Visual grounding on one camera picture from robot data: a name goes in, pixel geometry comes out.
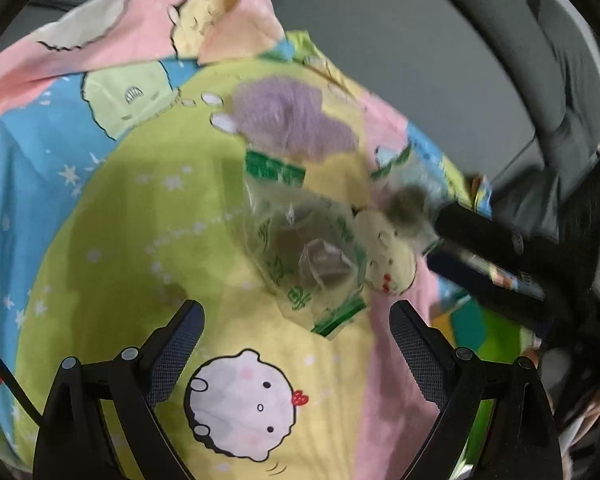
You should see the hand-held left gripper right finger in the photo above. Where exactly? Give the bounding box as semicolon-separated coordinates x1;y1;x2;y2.
389;300;563;480

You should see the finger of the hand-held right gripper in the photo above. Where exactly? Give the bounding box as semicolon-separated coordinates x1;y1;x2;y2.
426;249;552;312
432;204;532;262

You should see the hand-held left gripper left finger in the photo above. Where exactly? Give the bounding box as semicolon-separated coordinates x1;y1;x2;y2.
32;300;206;480

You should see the grey fluffy ball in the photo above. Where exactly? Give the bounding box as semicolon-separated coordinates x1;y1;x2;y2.
382;185;438;238

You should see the clear green-printed plastic bag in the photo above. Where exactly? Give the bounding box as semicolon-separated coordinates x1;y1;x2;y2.
241;149;370;342
369;141;447;257

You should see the cartoon printed blanket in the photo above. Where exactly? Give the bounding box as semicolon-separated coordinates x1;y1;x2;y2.
0;0;496;480

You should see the brown fuzzy ball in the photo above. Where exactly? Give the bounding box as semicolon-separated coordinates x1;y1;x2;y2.
270;205;352;287

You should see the grey sofa cushion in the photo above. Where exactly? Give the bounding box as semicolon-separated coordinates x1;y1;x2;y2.
525;0;600;173

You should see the grey sofa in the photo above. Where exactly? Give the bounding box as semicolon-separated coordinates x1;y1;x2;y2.
260;0;600;241

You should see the black cable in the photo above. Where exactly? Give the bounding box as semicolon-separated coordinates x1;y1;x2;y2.
0;337;45;423

